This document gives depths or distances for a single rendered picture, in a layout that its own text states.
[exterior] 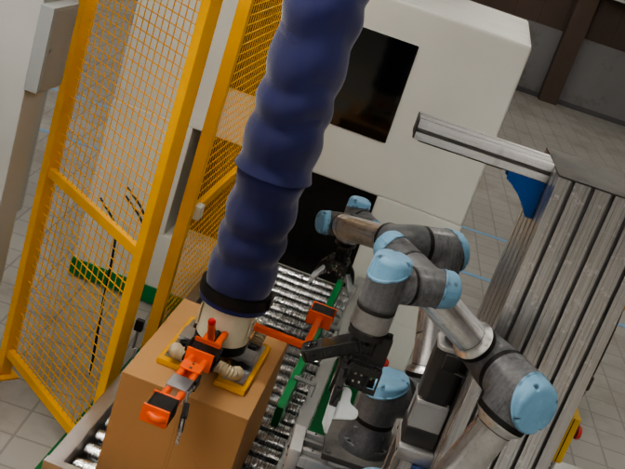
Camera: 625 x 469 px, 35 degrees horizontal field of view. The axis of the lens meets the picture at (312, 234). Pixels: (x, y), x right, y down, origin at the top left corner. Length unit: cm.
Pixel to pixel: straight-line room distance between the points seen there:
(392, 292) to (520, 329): 56
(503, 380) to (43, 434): 259
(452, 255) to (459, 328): 70
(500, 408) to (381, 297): 44
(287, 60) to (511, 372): 112
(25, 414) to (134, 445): 138
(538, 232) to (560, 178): 13
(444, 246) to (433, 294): 92
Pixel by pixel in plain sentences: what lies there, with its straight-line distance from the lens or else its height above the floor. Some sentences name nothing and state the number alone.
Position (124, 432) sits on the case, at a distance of 311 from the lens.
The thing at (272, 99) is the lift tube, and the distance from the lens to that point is 281.
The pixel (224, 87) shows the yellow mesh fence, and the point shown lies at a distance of 388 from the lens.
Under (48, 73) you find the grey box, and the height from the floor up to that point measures 154.
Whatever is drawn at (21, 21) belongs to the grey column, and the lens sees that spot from 352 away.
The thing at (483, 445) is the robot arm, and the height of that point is 148.
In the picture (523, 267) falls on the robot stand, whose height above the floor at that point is 181.
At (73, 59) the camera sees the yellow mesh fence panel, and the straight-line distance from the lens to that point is 406.
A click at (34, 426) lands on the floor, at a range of 438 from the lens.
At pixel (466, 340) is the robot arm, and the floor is 166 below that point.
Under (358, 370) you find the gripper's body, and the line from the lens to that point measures 188.
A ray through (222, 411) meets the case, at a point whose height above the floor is 94.
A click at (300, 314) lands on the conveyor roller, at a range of 464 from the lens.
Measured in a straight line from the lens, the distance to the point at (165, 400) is 264.
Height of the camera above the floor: 249
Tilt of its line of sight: 20 degrees down
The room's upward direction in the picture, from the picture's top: 19 degrees clockwise
